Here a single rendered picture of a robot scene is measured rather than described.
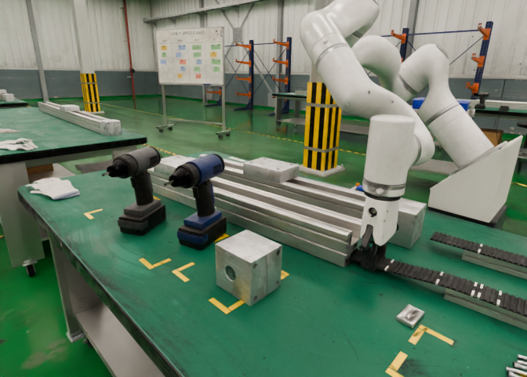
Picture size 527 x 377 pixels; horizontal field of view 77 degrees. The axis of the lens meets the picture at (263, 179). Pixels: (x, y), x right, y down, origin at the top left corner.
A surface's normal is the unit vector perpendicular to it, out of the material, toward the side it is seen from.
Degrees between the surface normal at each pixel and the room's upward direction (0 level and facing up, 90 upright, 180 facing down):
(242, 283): 90
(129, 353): 0
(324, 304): 0
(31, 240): 90
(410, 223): 90
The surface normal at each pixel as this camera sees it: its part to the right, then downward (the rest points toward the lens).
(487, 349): 0.02, -0.95
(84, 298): 0.71, 0.22
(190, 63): -0.41, 0.27
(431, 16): -0.70, 0.21
